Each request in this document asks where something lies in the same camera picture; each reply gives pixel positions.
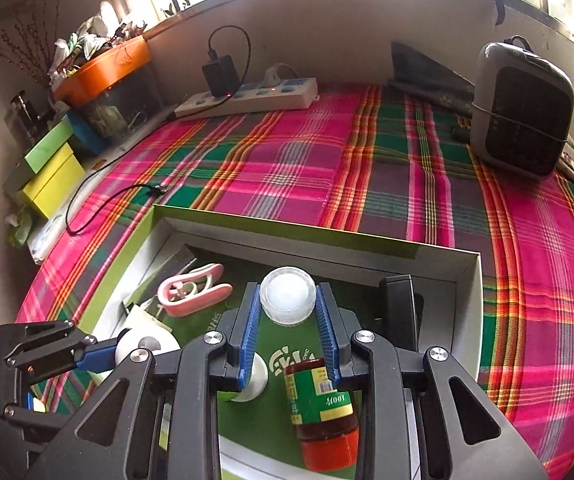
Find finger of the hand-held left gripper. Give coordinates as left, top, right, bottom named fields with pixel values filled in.
left=0, top=321, right=118, bottom=372
left=2, top=402, right=80, bottom=436

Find black power adapter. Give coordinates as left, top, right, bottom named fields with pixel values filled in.
left=202, top=55, right=240, bottom=97

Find panda toy with green sucker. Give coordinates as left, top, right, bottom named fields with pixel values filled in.
left=115, top=327, right=269, bottom=403

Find white power strip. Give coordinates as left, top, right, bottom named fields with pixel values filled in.
left=174, top=77, right=319, bottom=120

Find yellow box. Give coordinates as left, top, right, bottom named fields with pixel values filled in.
left=22, top=142, right=85, bottom=220

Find white plug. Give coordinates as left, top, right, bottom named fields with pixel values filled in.
left=264, top=63, right=293, bottom=88

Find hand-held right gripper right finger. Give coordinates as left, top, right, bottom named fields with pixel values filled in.
left=315, top=282, right=548, bottom=480

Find dark folded cloth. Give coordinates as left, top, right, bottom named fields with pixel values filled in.
left=387, top=41, right=478, bottom=116

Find blue box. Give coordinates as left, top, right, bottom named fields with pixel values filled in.
left=67, top=110, right=110, bottom=156

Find dried branches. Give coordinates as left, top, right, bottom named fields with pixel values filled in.
left=0, top=0, right=52, bottom=81

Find pink plastic clip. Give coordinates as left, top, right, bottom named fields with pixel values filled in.
left=157, top=262, right=233, bottom=317

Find black adapter cable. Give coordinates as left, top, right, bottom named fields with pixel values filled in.
left=208, top=25, right=253, bottom=86

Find white round jar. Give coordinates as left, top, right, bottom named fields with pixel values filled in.
left=259, top=266, right=316, bottom=326

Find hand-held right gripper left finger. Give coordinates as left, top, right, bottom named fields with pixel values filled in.
left=24, top=282, right=263, bottom=480

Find pile of clutter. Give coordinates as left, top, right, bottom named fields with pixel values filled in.
left=47, top=2, right=148, bottom=81

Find grey space heater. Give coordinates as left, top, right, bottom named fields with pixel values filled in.
left=470, top=36, right=574, bottom=178

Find plaid blanket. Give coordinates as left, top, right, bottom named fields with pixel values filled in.
left=16, top=80, right=574, bottom=480

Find orange tray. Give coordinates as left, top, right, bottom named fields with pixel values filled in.
left=52, top=35, right=152, bottom=107

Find dark glass jar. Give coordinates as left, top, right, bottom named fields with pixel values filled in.
left=4, top=91, right=42, bottom=146

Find small black box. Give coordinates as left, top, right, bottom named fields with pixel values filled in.
left=378, top=275, right=424, bottom=351

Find thin black cable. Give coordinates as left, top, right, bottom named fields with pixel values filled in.
left=65, top=183, right=170, bottom=235

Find red-capped glass bottle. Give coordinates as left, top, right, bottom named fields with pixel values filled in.
left=283, top=357, right=360, bottom=472

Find glass tank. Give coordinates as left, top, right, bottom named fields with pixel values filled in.
left=84, top=67, right=165, bottom=138

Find green cardboard box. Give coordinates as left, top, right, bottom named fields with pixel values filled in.
left=74, top=204, right=483, bottom=480

